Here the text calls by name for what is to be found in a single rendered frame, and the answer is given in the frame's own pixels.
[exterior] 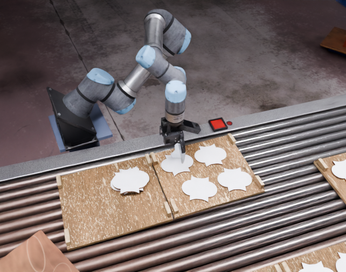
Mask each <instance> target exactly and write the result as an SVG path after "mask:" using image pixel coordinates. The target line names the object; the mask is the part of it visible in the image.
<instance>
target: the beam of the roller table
mask: <svg viewBox="0 0 346 272"><path fill-rule="evenodd" d="M344 107H346V94H343V95H340V96H335V97H330V98H325V99H320V100H315V101H310V102H307V103H302V104H297V105H292V106H287V107H282V108H277V109H273V110H269V111H263V112H259V113H253V114H249V115H244V116H241V117H235V118H231V119H225V120H224V121H225V123H226V122H227V121H231V122H232V125H227V126H228V129H227V130H222V131H218V132H214V131H213V130H212V128H211V126H210V124H209V123H207V124H202V125H200V129H201V131H200V132H199V133H198V134H195V133H191V132H187V131H183V133H184V142H185V143H186V142H191V141H196V140H201V139H205V138H210V137H215V136H218V135H222V134H228V133H232V132H237V131H242V130H246V129H249V128H254V127H259V126H263V125H268V124H273V123H278V122H281V121H286V120H291V119H295V118H300V117H305V116H308V115H313V114H318V113H322V112H327V111H332V110H336V109H339V108H344ZM177 143H179V141H178V142H176V143H174V145H175V144H177ZM171 146H173V145H171ZM164 147H169V146H165V144H164V142H163V137H162V135H160V134H154V135H149V136H146V137H141V138H136V139H131V140H126V141H121V142H116V143H113V144H108V145H103V146H98V147H93V148H88V149H83V150H79V151H74V152H69V153H64V154H60V155H55V156H51V157H46V158H41V159H36V160H31V161H26V162H21V163H18V164H13V165H8V166H3V167H0V184H2V183H6V182H11V181H16V180H20V179H25V178H30V177H33V176H37V175H42V174H47V173H52V172H56V171H61V170H65V169H69V168H74V167H79V166H83V165H88V164H93V163H96V162H101V161H106V160H110V159H115V158H120V157H125V156H128V155H132V154H137V153H142V152H146V151H152V150H155V149H159V148H164Z"/></svg>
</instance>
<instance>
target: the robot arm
mask: <svg viewBox="0 0 346 272"><path fill-rule="evenodd" d="M143 25H144V28H145V37H144V47H142V48H141V49H140V51H139V52H138V53H137V56H136V61H137V62H138V65H137V66H136V67H135V68H134V69H133V70H132V72H131V73H130V74H129V75H128V76H127V77H126V78H125V80H121V81H119V82H118V83H117V84H115V83H114V78H113V77H112V76H111V75H110V74H109V73H107V72H106V71H104V70H102V69H99V68H94V69H92V70H91V71H90V72H89V73H88V74H87V76H86V77H85V78H84V79H83V81H82V82H81V83H80V84H79V85H78V87H77V88H76V89H75V90H73V91H71V92H70V93H68V94H66V95H65V96H64V97H63V102H64V104H65V106H66V107H67V108H68V109H69V110H70V111H71V112H72V113H74V114H75V115H77V116H79V117H81V118H88V117H89V115H90V114H91V111H92V109H93V106H94V104H95V103H96V102H97V101H98V100H99V101H100V102H102V103H103V104H105V105H106V106H108V107H109V108H111V109H112V110H113V111H114V112H116V113H118V114H125V113H127V112H129V111H130V110H131V109H132V108H133V107H134V105H135V103H136V99H135V98H136V97H137V94H136V93H137V91H138V90H139V89H140V88H141V87H142V86H143V84H144V83H145V82H146V81H147V80H148V79H149V78H150V77H151V76H152V75H153V76H154V77H156V78H157V79H158V80H159V81H161V82H162V83H163V84H164V85H165V86H166V89H165V117H163V118H161V126H160V135H162V137H163V142H164V144H165V146H171V145H174V143H176V142H178V141H179V143H177V144H175V150H174V151H173V152H172V153H171V157H172V158H181V162H182V164H183V163H184V159H185V142H184V133H183V131H187V132H191V133H195V134H198V133H199V132H200V131H201V129H200V126H199V124H198V123H195V122H191V121H188V120H184V113H185V98H186V75H185V71H184V70H183V69H182V68H181V67H178V66H172V65H171V64H170V63H169V62H168V61H166V59H167V58H168V57H171V56H174V55H175V54H178V55H180V54H181V53H183V52H184V51H185V49H186V48H187V47H188V45H189V43H190V40H191V33H190V32H189V31H188V30H187V29H186V27H184V26H183V25H182V24H181V23H180V22H179V21H178V20H177V19H176V18H175V17H174V16H173V15H172V14H171V13H169V12H168V11H166V10H163V9H153V10H151V11H149V12H148V13H147V14H146V16H145V18H144V23H143ZM161 131H162V133H161Z"/></svg>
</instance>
